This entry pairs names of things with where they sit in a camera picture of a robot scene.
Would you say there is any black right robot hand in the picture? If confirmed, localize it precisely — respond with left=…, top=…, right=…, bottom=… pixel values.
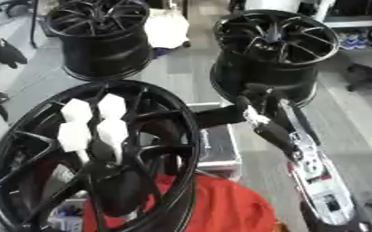
left=192, top=82, right=306, bottom=163

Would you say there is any black wheel rim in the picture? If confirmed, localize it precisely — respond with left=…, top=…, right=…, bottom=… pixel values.
left=44, top=0, right=156, bottom=82
left=208, top=9, right=342, bottom=109

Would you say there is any large black spoked wheel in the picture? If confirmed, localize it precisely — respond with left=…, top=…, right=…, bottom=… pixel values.
left=0, top=79, right=204, bottom=232

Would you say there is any white pin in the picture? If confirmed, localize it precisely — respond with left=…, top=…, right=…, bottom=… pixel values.
left=55, top=121, right=94, bottom=164
left=95, top=92, right=129, bottom=121
left=95, top=118, right=131, bottom=166
left=59, top=97, right=94, bottom=124

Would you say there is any white shelf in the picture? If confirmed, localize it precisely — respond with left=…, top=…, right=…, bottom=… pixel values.
left=314, top=0, right=372, bottom=29

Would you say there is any white bag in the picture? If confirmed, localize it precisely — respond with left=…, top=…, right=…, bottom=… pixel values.
left=142, top=8, right=192, bottom=50

